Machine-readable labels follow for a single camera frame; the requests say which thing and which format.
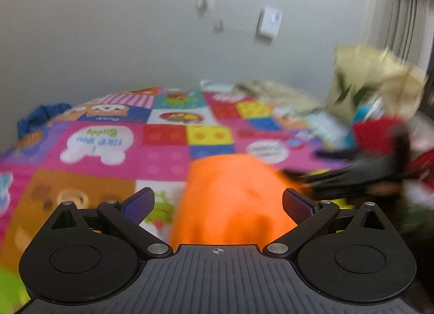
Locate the orange fleece garment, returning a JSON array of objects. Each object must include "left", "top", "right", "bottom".
[{"left": 169, "top": 154, "right": 298, "bottom": 248}]

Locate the red cloth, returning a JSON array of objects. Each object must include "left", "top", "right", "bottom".
[{"left": 350, "top": 117, "right": 405, "bottom": 156}]

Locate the blue white plush toy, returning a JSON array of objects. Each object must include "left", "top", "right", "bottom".
[{"left": 344, "top": 96, "right": 385, "bottom": 148}]

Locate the white wall socket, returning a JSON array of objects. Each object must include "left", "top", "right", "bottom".
[{"left": 196, "top": 0, "right": 216, "bottom": 16}]

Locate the cream tote bag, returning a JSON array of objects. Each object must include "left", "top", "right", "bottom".
[{"left": 326, "top": 46, "right": 427, "bottom": 123}]

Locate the colourful cartoon play mat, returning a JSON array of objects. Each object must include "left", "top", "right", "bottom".
[{"left": 1, "top": 88, "right": 347, "bottom": 313}]

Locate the beige folded cloth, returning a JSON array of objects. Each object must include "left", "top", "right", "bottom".
[{"left": 232, "top": 80, "right": 325, "bottom": 113}]

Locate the white wall box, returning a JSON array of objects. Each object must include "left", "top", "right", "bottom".
[{"left": 255, "top": 6, "right": 282, "bottom": 41}]

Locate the grey window curtain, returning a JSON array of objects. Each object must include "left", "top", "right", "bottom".
[{"left": 364, "top": 0, "right": 433, "bottom": 70}]

